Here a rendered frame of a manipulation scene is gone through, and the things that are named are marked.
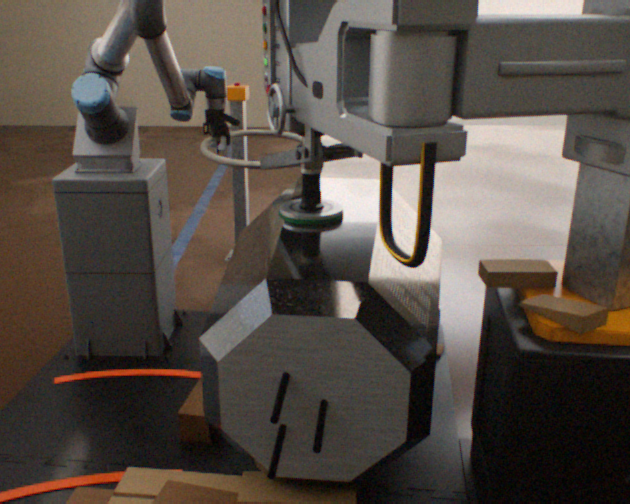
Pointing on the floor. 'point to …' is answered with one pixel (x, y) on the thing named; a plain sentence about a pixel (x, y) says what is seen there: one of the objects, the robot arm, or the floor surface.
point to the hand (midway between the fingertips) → (222, 152)
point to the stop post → (237, 94)
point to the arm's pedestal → (118, 259)
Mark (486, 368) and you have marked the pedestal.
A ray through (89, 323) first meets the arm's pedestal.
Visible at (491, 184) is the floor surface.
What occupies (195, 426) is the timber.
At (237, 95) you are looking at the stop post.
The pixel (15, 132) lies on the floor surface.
